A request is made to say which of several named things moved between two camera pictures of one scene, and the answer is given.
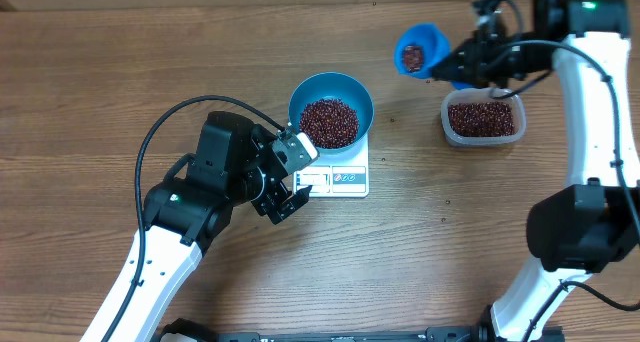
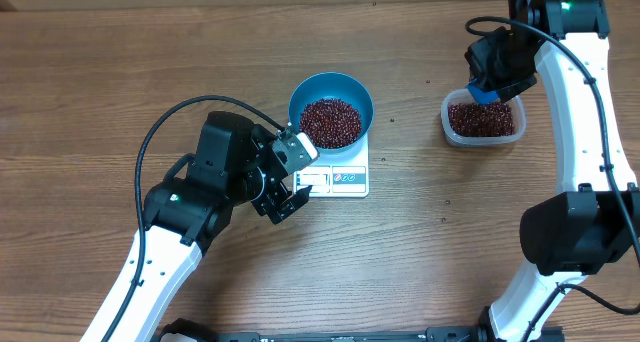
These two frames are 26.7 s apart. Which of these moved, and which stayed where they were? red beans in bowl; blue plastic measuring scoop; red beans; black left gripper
Moved: blue plastic measuring scoop
Stayed: black left gripper; red beans in bowl; red beans
